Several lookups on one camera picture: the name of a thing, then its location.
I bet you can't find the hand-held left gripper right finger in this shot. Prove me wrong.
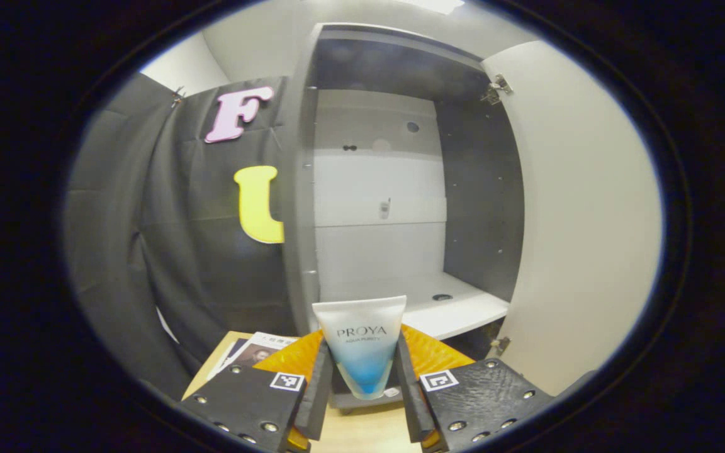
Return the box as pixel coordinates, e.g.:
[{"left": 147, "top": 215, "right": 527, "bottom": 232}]
[{"left": 394, "top": 324, "right": 555, "bottom": 453}]

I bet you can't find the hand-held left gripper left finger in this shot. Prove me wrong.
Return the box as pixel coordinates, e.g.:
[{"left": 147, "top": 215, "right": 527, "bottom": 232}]
[{"left": 177, "top": 327, "right": 335, "bottom": 452}]

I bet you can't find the blue and white bottle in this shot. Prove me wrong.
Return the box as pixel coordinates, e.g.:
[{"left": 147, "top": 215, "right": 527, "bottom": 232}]
[{"left": 311, "top": 294, "right": 408, "bottom": 401}]

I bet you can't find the gray cabinet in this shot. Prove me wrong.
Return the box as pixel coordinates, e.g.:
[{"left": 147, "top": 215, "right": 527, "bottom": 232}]
[{"left": 281, "top": 24, "right": 527, "bottom": 413}]

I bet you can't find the light gray cabinet door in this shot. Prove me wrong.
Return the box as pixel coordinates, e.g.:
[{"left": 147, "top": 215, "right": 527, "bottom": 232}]
[{"left": 481, "top": 41, "right": 664, "bottom": 397}]

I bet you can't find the white book with dark photo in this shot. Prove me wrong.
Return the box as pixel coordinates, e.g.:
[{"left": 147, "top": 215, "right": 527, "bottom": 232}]
[{"left": 221, "top": 332, "right": 300, "bottom": 378}]

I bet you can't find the blue cover book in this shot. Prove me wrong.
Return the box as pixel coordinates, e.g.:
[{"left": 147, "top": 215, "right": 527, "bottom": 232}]
[{"left": 208, "top": 338, "right": 251, "bottom": 381}]

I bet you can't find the black backdrop cloth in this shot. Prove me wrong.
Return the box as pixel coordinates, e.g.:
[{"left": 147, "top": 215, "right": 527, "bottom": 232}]
[{"left": 64, "top": 72, "right": 297, "bottom": 400}]

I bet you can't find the wide ceiling light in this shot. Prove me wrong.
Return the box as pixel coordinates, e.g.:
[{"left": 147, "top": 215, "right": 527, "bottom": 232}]
[{"left": 400, "top": 0, "right": 464, "bottom": 14}]

